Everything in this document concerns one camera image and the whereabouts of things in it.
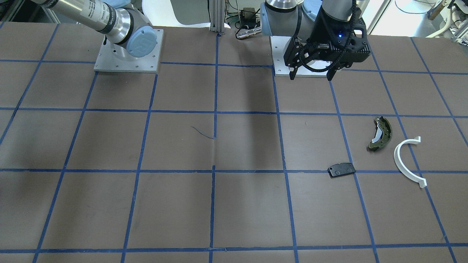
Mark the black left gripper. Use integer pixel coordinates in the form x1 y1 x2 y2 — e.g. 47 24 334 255
284 16 369 81

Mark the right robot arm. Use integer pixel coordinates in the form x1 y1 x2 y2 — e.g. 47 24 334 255
35 0 360 80

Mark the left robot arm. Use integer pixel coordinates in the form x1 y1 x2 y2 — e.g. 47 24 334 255
260 0 371 80

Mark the silver cylindrical connector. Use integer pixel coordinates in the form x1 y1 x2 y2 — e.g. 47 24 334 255
235 26 262 40

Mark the green brake shoe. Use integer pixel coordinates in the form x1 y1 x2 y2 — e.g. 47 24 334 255
367 116 392 152

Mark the black brake pad plate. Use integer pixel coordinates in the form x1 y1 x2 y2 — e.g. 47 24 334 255
327 163 356 178

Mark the white curved plastic part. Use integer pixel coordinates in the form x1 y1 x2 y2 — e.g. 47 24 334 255
393 136 427 188

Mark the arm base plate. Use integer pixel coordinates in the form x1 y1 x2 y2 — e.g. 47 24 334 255
270 35 327 78
94 29 164 73

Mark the aluminium frame post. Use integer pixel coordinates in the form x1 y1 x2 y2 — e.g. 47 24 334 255
207 0 226 35

